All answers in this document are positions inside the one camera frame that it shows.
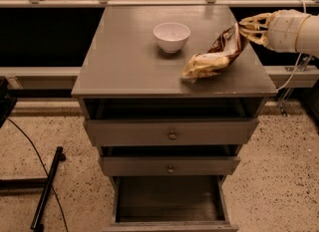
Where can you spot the top grey drawer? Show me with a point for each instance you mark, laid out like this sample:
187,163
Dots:
160,132

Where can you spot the metal railing frame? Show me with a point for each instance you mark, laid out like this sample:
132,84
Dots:
50,2

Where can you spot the brown chip bag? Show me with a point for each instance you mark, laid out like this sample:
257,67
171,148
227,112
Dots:
223,52

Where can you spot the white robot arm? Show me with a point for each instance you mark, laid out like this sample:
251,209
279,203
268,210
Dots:
308,37

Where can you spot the grey wooden drawer cabinet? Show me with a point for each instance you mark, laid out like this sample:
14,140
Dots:
126,75

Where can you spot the black metal stand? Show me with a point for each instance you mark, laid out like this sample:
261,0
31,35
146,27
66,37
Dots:
43,183

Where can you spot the middle grey drawer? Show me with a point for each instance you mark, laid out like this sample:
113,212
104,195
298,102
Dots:
168,165

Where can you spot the grey drawer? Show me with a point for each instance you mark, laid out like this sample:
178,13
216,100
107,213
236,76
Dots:
160,132
168,165
170,204

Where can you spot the bottom grey drawer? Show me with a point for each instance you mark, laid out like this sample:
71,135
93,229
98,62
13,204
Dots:
170,204

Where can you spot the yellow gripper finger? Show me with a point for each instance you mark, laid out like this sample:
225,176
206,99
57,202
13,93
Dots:
259,21
256,36

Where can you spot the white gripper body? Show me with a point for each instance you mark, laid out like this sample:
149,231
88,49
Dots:
285,30

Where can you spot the white ceramic bowl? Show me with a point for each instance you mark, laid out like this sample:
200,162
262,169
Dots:
171,36

